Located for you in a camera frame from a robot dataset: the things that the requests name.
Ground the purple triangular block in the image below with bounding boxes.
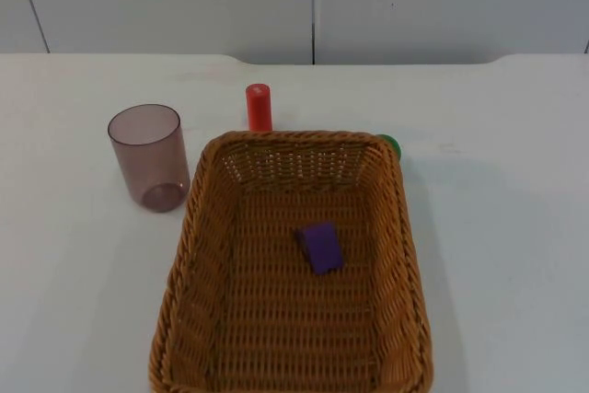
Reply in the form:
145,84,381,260
294,221,345,274

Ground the brown wicker basket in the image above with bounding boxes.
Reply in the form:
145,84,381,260
147,130,435,393

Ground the red cylinder block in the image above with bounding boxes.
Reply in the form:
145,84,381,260
245,83,274,133

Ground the green ball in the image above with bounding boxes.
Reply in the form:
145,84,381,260
375,133,403,160

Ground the clear purple-tinted cup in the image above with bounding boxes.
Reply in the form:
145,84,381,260
108,104,191,214

